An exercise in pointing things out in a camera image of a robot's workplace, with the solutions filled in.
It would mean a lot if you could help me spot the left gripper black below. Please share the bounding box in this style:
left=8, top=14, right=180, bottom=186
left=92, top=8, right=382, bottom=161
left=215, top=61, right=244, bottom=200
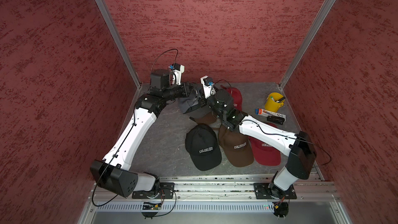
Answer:
left=163, top=81, right=196, bottom=101

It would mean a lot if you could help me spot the dark grey cap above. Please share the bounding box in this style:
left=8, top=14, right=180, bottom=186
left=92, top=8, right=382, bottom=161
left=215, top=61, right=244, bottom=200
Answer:
left=177, top=92, right=211, bottom=119

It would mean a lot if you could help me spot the dark brown cap back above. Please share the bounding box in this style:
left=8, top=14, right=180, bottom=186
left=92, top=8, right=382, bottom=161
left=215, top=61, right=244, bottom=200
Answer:
left=189, top=112, right=217, bottom=125

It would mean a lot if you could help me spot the black cap front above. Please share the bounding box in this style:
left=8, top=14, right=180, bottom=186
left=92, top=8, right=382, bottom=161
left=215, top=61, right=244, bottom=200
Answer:
left=185, top=124, right=222, bottom=171

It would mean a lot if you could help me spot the red cap with white logo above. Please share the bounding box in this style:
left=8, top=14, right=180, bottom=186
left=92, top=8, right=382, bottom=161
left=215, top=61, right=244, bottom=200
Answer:
left=249, top=136, right=281, bottom=167

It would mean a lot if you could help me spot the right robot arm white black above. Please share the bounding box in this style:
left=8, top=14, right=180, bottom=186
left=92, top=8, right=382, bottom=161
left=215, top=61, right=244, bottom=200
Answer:
left=199, top=87, right=317, bottom=199

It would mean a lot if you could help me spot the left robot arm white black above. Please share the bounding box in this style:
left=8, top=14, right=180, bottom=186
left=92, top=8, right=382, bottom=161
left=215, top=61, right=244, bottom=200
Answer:
left=90, top=65, right=196, bottom=198

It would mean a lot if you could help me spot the white staples box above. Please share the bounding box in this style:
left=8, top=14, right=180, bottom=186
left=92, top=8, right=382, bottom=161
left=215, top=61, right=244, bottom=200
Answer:
left=255, top=108, right=286, bottom=121

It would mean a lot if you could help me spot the yellow plastic bucket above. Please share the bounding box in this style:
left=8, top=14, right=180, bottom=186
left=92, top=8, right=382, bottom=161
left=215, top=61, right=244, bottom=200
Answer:
left=264, top=92, right=285, bottom=112

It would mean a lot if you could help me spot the black stapler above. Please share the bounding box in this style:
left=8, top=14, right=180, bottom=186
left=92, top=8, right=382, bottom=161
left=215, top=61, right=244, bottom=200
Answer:
left=267, top=115, right=286, bottom=125

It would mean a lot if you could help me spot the black marker in bucket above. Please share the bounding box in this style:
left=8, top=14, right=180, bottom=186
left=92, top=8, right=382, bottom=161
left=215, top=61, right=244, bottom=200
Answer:
left=276, top=97, right=286, bottom=103

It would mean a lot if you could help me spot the left corner aluminium profile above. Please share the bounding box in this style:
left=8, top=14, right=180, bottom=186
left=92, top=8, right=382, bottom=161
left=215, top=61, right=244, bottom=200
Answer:
left=95, top=0, right=142, bottom=89

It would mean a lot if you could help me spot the corner aluminium profile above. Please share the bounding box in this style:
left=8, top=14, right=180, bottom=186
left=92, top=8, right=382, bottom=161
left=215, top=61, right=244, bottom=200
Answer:
left=95, top=0, right=142, bottom=89
left=279, top=0, right=336, bottom=90

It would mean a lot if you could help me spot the right corner aluminium profile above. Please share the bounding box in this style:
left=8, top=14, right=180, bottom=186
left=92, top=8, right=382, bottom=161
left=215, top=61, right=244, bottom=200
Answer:
left=279, top=0, right=336, bottom=90

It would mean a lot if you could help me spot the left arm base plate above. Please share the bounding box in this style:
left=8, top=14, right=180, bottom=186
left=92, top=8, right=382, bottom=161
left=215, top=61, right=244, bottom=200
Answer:
left=131, top=182, right=175, bottom=200

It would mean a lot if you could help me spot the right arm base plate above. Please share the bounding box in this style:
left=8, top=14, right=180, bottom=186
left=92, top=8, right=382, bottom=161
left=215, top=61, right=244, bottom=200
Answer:
left=254, top=183, right=297, bottom=200

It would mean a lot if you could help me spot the aluminium rail frame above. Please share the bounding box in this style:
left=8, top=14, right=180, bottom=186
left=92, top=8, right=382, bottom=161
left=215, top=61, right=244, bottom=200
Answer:
left=79, top=173, right=351, bottom=224

